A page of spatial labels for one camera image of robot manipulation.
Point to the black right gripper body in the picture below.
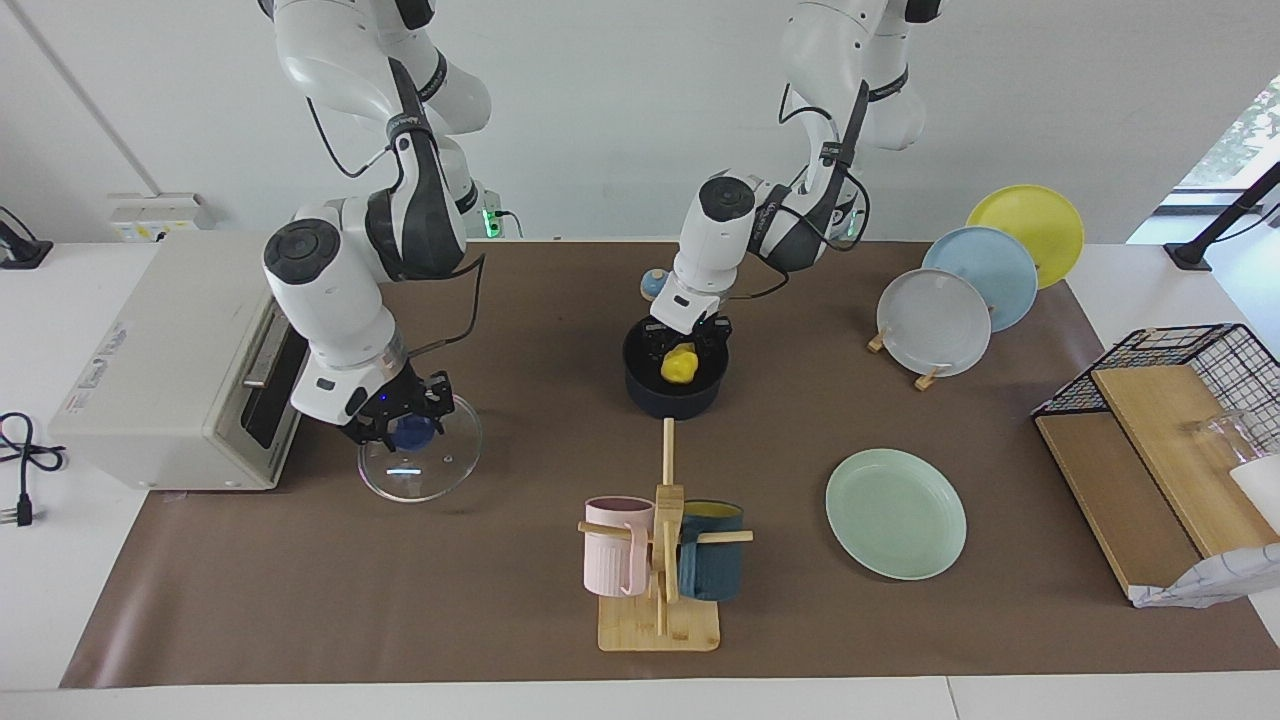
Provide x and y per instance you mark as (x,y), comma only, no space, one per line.
(385,415)

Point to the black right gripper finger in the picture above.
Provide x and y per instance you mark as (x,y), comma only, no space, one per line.
(442,400)
(378,438)

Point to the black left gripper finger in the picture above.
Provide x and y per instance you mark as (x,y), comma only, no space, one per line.
(715,345)
(658,350)

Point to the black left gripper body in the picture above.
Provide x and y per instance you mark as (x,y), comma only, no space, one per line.
(685,332)

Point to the yellow lemon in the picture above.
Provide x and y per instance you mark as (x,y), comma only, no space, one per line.
(680,368)

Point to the glass lid blue knob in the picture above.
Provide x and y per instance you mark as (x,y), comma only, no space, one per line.
(420,475)

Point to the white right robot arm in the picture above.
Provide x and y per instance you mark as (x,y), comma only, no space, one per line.
(330,290)

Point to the wooden plate rack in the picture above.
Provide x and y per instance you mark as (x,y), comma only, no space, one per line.
(927,380)

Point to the grey plate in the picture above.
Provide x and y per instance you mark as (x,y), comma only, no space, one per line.
(935,325)

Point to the mint green plate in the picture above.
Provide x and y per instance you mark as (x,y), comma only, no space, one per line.
(895,515)

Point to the light blue plate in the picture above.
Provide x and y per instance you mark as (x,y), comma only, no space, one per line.
(995,275)

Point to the yellow plate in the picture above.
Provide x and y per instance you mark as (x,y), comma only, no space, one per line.
(1030,215)

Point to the dark blue saucepan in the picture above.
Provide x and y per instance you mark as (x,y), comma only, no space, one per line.
(675,400)

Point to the brown table mat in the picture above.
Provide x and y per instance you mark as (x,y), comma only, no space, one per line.
(540,350)

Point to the pink ribbed mug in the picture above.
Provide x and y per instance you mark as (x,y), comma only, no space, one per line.
(612,555)

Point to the dark teal mug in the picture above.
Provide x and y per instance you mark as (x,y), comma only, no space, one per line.
(712,570)

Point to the beige toaster oven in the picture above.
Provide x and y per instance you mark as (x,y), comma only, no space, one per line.
(150,350)

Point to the wooden mug rack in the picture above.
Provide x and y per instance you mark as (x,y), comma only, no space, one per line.
(655,625)

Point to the white power strip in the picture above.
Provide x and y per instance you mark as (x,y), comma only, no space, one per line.
(150,215)

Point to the brown wooden board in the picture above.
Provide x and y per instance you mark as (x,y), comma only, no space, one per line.
(1110,490)

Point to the light wooden board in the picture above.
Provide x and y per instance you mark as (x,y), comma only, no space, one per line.
(1170,440)

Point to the black clamp stand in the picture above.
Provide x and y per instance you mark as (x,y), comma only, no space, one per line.
(1215,228)

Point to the clear drinking glass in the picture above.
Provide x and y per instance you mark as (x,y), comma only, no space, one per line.
(1225,435)

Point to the white checked cloth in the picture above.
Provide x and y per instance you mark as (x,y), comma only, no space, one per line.
(1215,580)

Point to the white cup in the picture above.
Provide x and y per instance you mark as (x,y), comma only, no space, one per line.
(1260,490)

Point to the black desk mount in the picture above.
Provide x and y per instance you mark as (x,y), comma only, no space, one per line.
(20,250)

